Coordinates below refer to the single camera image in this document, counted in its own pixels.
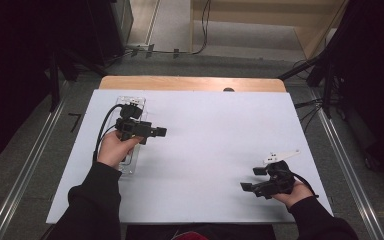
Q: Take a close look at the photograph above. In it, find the hand-held gripper black cable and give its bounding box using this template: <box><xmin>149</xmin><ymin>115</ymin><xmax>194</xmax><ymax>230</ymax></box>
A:
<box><xmin>279</xmin><ymin>168</ymin><xmax>320</xmax><ymax>199</ymax></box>
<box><xmin>93</xmin><ymin>103</ymin><xmax>128</xmax><ymax>163</ymax></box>

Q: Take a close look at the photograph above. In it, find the white board table cover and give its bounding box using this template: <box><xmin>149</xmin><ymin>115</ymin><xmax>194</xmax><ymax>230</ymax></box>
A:
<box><xmin>45</xmin><ymin>89</ymin><xmax>334</xmax><ymax>224</ymax></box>

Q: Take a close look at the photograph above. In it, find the black tripod stand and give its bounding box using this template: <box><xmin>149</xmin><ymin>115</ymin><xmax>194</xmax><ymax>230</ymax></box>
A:
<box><xmin>48</xmin><ymin>46</ymin><xmax>108</xmax><ymax>113</ymax></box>
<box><xmin>278</xmin><ymin>43</ymin><xmax>344</xmax><ymax>119</ymax></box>

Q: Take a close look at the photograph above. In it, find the black hanging cable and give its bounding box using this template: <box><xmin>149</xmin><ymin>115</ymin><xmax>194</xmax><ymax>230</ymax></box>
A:
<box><xmin>193</xmin><ymin>0</ymin><xmax>213</xmax><ymax>56</ymax></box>

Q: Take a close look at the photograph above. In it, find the clear plastic ball container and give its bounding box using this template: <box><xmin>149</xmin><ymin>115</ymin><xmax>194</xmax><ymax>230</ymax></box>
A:
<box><xmin>114</xmin><ymin>95</ymin><xmax>147</xmax><ymax>176</ymax></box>

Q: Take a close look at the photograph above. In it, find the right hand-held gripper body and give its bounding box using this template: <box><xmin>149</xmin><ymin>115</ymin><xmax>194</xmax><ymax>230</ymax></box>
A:
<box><xmin>253</xmin><ymin>149</ymin><xmax>301</xmax><ymax>200</ymax></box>

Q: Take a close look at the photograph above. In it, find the person's left hand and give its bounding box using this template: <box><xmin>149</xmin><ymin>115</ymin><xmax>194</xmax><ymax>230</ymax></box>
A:
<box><xmin>97</xmin><ymin>129</ymin><xmax>144</xmax><ymax>171</ymax></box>

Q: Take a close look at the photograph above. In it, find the black cabinet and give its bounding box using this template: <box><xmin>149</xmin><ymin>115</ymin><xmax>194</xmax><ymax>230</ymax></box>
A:
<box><xmin>89</xmin><ymin>0</ymin><xmax>134</xmax><ymax>66</ymax></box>

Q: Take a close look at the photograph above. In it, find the left hand-held gripper black cable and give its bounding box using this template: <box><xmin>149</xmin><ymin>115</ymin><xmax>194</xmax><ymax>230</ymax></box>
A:
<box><xmin>93</xmin><ymin>103</ymin><xmax>128</xmax><ymax>163</ymax></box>

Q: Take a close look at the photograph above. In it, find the bundle of black floor cables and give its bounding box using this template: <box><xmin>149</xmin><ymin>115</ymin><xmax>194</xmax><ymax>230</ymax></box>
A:
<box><xmin>294</xmin><ymin>99</ymin><xmax>324</xmax><ymax>132</ymax></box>

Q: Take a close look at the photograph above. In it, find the metal floor rail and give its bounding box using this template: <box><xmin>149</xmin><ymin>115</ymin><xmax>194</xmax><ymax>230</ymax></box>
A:
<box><xmin>308</xmin><ymin>89</ymin><xmax>384</xmax><ymax>240</ymax></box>
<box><xmin>0</xmin><ymin>81</ymin><xmax>69</xmax><ymax>240</ymax></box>

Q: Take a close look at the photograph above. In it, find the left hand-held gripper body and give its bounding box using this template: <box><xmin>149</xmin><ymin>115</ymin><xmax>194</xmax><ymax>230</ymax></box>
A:
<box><xmin>114</xmin><ymin>102</ymin><xmax>153</xmax><ymax>146</ymax></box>

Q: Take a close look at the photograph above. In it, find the person's right hand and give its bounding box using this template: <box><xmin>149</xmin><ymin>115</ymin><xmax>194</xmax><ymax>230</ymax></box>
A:
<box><xmin>273</xmin><ymin>179</ymin><xmax>314</xmax><ymax>208</ymax></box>

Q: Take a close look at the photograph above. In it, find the light wooden shelf unit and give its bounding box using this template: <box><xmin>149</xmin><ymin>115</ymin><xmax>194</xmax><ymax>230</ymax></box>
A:
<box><xmin>189</xmin><ymin>0</ymin><xmax>349</xmax><ymax>61</ymax></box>

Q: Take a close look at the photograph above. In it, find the taped floor cable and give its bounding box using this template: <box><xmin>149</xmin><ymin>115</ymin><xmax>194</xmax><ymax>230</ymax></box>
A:
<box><xmin>124</xmin><ymin>43</ymin><xmax>194</xmax><ymax>59</ymax></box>

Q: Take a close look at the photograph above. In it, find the wooden table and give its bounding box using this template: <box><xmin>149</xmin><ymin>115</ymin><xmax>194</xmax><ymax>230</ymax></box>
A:
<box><xmin>98</xmin><ymin>75</ymin><xmax>287</xmax><ymax>93</ymax></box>

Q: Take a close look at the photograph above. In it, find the right hand-held gripper black cable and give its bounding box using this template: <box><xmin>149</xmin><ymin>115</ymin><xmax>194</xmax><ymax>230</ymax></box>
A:
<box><xmin>279</xmin><ymin>168</ymin><xmax>320</xmax><ymax>199</ymax></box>

